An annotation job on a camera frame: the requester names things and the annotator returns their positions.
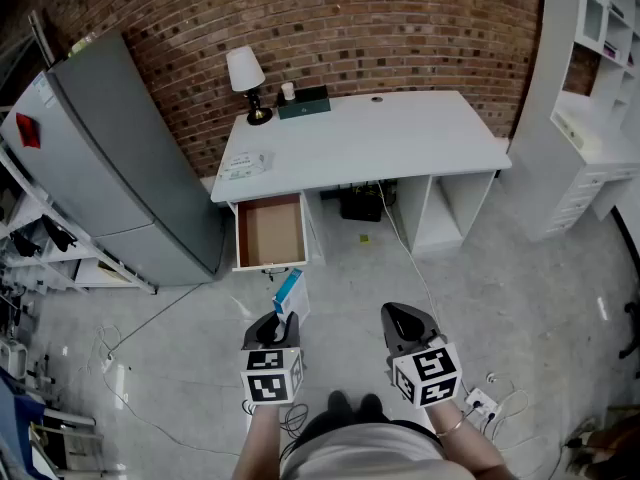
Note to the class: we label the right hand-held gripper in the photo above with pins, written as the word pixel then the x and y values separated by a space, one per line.
pixel 430 375

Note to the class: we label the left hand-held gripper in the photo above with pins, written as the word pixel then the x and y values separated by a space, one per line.
pixel 270 378

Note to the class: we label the blue and white small box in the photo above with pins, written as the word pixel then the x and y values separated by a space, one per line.
pixel 292 293

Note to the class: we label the white wooden drawer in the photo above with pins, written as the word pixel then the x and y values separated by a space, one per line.
pixel 272 233

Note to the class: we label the person's right forearm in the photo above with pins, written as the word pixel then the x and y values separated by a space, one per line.
pixel 475 453

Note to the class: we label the person's left forearm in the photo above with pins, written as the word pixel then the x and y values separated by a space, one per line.
pixel 257 443

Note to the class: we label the person's right black shoe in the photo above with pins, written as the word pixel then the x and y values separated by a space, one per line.
pixel 370 405

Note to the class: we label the person's black shoe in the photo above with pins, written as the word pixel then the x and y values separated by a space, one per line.
pixel 370 405
pixel 340 404

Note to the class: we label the person's left black shoe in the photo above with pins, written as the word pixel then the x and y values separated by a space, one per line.
pixel 340 404

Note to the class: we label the person's black trousers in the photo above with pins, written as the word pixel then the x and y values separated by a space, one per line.
pixel 320 428

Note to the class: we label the black box under desk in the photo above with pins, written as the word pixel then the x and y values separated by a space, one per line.
pixel 360 205

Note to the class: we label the person's white shirt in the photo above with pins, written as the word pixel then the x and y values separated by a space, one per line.
pixel 375 455

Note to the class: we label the small white power strip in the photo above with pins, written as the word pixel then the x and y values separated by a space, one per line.
pixel 107 364

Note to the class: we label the white desk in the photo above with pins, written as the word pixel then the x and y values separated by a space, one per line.
pixel 375 138

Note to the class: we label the black chair base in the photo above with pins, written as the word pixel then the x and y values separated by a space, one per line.
pixel 631 328

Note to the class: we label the white storage rack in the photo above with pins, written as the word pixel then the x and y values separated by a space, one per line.
pixel 60 268

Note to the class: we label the dark green tissue box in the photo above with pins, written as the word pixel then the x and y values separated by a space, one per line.
pixel 305 105

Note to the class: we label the grey refrigerator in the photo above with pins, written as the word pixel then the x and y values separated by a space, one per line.
pixel 115 168

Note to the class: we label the brown wooden furniture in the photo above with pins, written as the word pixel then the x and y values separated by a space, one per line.
pixel 612 443

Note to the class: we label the black item on rack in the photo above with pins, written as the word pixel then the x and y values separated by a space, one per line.
pixel 60 233
pixel 25 245

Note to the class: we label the white paper cup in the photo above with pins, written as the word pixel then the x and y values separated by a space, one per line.
pixel 287 92

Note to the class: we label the white cabinet with shelves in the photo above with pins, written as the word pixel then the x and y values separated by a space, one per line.
pixel 575 143

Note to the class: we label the white shade table lamp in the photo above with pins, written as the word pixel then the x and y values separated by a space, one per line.
pixel 244 70

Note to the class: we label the white plastic device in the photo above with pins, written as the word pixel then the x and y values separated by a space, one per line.
pixel 12 358

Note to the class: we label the blue equipment stand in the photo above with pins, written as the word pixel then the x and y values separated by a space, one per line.
pixel 20 418

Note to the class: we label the red fridge sticker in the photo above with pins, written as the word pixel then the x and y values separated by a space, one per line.
pixel 27 130

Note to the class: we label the white fridge label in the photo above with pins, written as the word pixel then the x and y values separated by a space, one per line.
pixel 44 93

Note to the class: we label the metal frame stool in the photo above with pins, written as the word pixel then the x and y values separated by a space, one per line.
pixel 70 443

